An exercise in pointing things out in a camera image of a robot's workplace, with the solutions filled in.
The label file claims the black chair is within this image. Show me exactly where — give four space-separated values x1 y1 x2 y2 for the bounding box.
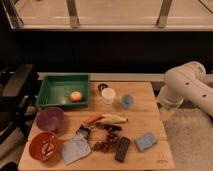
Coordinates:
0 64 39 144

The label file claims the black remote control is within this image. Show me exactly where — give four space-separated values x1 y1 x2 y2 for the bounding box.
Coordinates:
115 137 130 162

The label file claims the green plastic tray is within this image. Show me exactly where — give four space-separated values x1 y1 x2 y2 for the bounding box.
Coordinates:
36 74 90 109

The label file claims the dark brown stick object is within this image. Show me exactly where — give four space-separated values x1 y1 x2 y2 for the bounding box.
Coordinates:
95 123 122 131

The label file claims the small black round object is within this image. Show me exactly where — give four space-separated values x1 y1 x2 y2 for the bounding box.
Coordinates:
98 83 108 93

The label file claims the white cup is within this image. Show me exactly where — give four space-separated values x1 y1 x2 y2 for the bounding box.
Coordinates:
101 88 116 105

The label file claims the yellow banana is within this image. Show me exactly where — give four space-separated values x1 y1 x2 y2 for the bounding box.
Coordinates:
101 114 128 124

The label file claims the peach apple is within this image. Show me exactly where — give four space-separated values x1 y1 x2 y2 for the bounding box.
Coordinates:
69 91 83 102

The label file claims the black metal clip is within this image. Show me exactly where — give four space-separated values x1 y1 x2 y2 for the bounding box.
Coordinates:
76 125 91 138

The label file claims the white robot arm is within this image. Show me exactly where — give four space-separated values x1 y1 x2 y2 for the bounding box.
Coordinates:
157 61 213 118

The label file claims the grey cloth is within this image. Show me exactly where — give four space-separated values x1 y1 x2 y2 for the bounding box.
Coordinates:
61 134 91 164

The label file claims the purple bowl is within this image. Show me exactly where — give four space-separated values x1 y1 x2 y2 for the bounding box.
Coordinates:
36 107 64 132

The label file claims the blue sponge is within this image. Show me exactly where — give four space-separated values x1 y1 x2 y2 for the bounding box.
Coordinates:
135 133 157 152

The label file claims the orange bowl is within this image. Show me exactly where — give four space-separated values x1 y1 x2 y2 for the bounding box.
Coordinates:
29 132 59 162

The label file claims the dark red grape bunch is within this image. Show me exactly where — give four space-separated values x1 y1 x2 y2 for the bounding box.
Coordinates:
93 132 119 153

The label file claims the orange carrot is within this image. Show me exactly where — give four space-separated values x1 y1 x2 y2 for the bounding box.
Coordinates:
83 114 103 125

